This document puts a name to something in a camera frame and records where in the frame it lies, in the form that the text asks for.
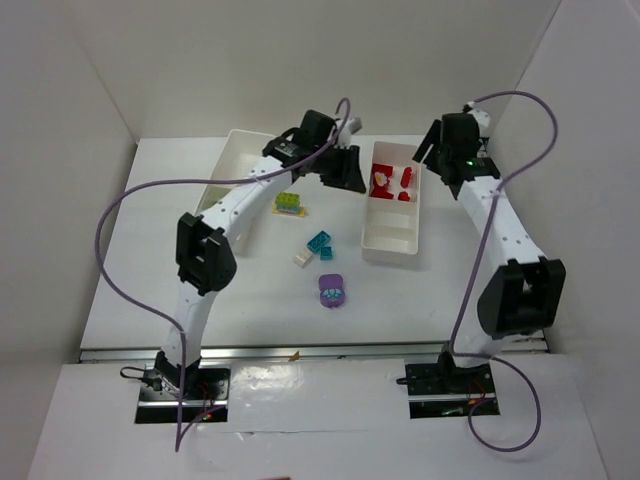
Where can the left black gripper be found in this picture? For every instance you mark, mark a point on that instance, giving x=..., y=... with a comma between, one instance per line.
x=337, y=163

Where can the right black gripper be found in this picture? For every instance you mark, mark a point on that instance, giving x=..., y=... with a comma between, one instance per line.
x=435, y=148

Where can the red 2x4 lego brick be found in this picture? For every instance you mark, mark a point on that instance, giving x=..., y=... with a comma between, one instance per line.
x=406, y=177

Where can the green 2x4 lego brick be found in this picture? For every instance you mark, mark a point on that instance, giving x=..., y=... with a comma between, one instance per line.
x=288, y=198

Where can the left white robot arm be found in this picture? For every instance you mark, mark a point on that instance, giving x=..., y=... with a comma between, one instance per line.
x=207, y=265

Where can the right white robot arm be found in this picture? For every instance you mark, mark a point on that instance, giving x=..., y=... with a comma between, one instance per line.
x=470, y=346

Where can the teal 2x4 lego brick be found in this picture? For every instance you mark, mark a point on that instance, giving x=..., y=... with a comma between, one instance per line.
x=320, y=240

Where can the right white divided bin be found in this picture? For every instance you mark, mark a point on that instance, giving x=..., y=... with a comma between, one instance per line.
x=390, y=233

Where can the white divided bin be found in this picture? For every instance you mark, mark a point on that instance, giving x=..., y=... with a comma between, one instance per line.
x=390, y=233
x=241, y=152

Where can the teal 2x2 lego brick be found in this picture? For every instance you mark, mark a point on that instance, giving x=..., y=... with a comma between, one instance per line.
x=326, y=253

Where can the white lego brick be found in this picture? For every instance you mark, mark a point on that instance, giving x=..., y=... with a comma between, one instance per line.
x=303, y=258

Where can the left white divided bin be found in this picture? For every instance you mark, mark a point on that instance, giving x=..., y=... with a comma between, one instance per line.
x=241, y=152

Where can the purple flower lego box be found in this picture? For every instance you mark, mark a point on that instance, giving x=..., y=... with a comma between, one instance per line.
x=331, y=290

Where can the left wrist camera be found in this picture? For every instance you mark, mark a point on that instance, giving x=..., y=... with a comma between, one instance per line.
x=353, y=125

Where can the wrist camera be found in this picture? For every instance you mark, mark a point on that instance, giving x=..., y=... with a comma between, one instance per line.
x=353, y=125
x=482, y=118

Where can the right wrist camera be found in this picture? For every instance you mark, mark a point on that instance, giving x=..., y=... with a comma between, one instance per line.
x=482, y=118

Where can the aluminium rail front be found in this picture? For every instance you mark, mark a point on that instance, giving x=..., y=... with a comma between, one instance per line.
x=229, y=354

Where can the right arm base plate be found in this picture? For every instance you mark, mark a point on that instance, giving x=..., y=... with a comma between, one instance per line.
x=434, y=394

